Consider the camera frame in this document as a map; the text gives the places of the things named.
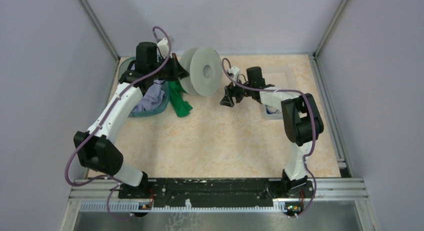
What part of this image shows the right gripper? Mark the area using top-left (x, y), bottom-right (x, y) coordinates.
top-left (220, 76), bottom-right (254, 108)

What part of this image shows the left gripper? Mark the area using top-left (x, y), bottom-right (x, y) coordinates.
top-left (149, 52), bottom-right (189, 81)

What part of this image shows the white filament spool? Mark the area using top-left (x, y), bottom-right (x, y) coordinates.
top-left (179, 46), bottom-right (223, 97)

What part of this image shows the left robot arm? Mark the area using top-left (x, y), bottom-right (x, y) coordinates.
top-left (73, 38), bottom-right (189, 198)

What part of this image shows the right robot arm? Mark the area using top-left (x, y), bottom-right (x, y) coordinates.
top-left (220, 66), bottom-right (324, 197)

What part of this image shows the green cloth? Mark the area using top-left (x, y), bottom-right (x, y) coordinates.
top-left (168, 81), bottom-right (193, 118)

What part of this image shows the lavender cloth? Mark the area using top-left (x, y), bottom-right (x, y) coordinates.
top-left (132, 79), bottom-right (166, 113)

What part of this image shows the clear plastic box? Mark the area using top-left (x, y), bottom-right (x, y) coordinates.
top-left (259, 67), bottom-right (299, 121)

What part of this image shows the teal plastic basket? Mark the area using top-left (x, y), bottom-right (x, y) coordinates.
top-left (118, 56), bottom-right (169, 118)

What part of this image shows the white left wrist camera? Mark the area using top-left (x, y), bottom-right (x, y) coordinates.
top-left (157, 36), bottom-right (174, 59)

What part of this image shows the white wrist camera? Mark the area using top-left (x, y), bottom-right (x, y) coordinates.
top-left (227, 66), bottom-right (241, 83)
top-left (157, 36), bottom-right (174, 59)

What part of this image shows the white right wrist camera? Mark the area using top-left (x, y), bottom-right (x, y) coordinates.
top-left (227, 66), bottom-right (241, 83)

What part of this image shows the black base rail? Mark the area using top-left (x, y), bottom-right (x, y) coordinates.
top-left (118, 178), bottom-right (315, 210)

